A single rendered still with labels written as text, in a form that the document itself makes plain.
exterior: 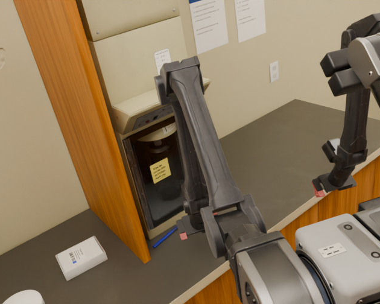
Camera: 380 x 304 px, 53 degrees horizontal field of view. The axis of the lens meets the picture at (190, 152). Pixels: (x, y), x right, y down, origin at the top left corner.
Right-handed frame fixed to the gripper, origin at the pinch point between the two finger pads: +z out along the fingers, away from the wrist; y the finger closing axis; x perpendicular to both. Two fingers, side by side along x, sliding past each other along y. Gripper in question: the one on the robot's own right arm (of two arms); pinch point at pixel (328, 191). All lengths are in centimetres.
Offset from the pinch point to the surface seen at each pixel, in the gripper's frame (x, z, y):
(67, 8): -42, -66, 71
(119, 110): -32, -35, 65
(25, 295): 6, -8, 106
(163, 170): -24, -5, 56
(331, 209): -3.8, 34.8, -14.8
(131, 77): -42, -36, 59
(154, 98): -34, -34, 54
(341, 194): -8.2, 32.7, -21.4
